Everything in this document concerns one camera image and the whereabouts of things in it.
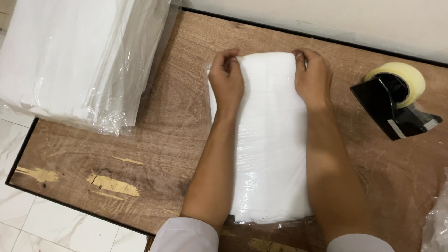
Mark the crumpled clear plastic bag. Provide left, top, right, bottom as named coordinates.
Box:
left=421, top=167, right=448, bottom=252

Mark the clear adhesive tape roll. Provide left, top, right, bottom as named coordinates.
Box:
left=364, top=62, right=426, bottom=109

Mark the black tape dispenser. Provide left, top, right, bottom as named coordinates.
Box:
left=350, top=73, right=443, bottom=141

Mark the stack of bagged white cloths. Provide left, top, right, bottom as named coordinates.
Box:
left=0, top=0, right=182, bottom=137

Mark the person's white sleeve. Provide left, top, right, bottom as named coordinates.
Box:
left=149, top=217, right=220, bottom=252
left=326, top=233, right=395, bottom=252

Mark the white cloth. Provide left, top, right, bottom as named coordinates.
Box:
left=204, top=51, right=315, bottom=230

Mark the person's right white sleeve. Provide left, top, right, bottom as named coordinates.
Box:
left=326, top=233, right=395, bottom=252

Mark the person's right hand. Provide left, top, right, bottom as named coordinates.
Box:
left=292, top=48, right=334, bottom=109

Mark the person's left hand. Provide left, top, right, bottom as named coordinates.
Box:
left=208, top=48, right=245, bottom=112

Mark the person's left white sleeve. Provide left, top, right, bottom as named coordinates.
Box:
left=149, top=217, right=220, bottom=252

